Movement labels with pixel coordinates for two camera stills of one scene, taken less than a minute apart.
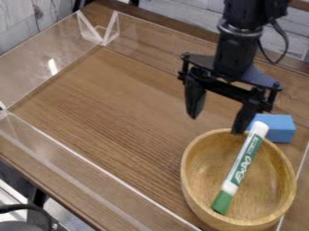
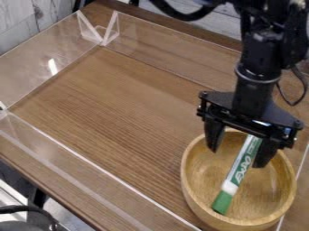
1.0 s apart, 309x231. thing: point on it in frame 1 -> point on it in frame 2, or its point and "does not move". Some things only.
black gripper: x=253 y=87 -> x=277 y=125
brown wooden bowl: x=268 y=186 does not move
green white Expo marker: x=257 y=133 does not move
